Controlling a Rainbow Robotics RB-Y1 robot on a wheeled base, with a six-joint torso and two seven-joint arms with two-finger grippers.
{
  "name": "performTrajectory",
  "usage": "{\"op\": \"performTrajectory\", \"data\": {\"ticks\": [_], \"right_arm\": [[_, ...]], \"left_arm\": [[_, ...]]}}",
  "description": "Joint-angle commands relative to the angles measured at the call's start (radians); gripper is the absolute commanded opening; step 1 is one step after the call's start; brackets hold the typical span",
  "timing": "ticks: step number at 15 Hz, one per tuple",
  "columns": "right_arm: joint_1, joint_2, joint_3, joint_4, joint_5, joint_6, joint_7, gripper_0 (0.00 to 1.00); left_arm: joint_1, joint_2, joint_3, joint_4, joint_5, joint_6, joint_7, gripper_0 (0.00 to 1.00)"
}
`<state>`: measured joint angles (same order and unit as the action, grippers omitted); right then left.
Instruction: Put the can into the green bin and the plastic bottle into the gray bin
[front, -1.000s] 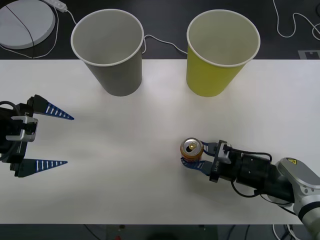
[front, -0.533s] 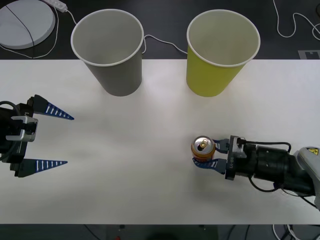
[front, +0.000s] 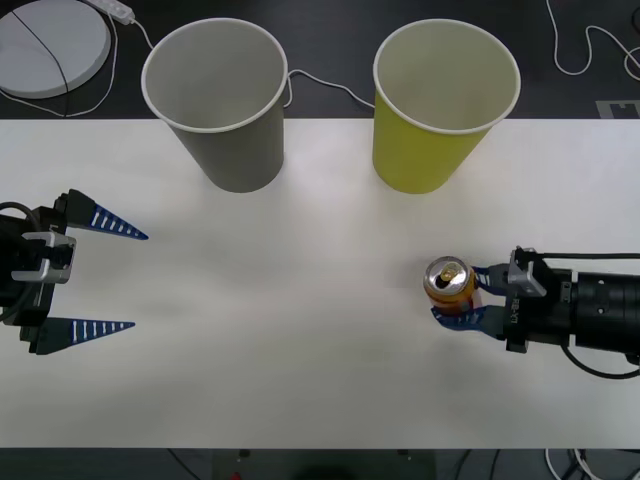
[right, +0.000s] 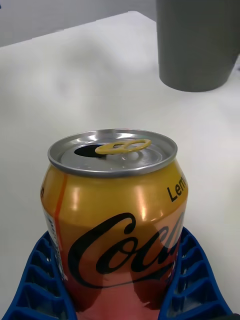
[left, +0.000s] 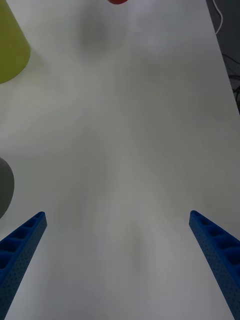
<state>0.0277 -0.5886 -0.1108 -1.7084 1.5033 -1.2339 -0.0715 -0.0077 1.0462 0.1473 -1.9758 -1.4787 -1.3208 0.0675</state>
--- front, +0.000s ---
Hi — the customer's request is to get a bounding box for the white power strip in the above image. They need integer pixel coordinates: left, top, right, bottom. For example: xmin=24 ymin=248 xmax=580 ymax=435
xmin=82 ymin=0 xmax=135 ymax=24

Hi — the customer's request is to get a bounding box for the grey patterned floor sticker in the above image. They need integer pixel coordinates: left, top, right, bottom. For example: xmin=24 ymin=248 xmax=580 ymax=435
xmin=596 ymin=99 xmax=640 ymax=119

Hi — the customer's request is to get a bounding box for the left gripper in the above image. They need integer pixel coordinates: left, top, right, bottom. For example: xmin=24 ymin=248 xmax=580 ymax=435
xmin=0 ymin=188 xmax=150 ymax=357

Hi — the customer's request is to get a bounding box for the grey plastic bin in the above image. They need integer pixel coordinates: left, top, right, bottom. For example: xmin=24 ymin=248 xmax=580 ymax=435
xmin=140 ymin=17 xmax=290 ymax=194

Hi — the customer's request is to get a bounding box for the long wavy white cable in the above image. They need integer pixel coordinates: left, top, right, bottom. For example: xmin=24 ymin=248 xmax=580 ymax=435
xmin=545 ymin=0 xmax=640 ymax=81

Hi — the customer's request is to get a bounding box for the thin white cable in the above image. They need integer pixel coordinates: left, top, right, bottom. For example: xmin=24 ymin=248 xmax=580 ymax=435
xmin=0 ymin=7 xmax=119 ymax=119

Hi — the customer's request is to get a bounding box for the yellow-green plastic bin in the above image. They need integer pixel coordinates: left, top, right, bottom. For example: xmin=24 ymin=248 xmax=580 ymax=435
xmin=372 ymin=18 xmax=522 ymax=196

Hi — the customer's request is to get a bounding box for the thin black cable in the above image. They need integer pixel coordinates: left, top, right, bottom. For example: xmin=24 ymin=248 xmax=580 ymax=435
xmin=10 ymin=8 xmax=71 ymax=119

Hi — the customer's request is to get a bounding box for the round pale grey disc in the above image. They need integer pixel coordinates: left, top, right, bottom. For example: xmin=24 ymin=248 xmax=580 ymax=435
xmin=0 ymin=0 xmax=113 ymax=100

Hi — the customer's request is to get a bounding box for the white cable loop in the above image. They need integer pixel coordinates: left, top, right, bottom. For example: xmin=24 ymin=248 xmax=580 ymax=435
xmin=543 ymin=448 xmax=601 ymax=480

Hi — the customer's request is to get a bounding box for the white power strip cable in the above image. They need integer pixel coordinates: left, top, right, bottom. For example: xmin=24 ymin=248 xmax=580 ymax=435
xmin=130 ymin=17 xmax=377 ymax=110

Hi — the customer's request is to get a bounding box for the orange drink can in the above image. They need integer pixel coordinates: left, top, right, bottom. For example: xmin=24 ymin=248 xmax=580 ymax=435
xmin=423 ymin=255 xmax=484 ymax=321

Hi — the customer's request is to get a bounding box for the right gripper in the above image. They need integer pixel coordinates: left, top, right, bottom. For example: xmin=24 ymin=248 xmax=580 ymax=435
xmin=430 ymin=263 xmax=575 ymax=355

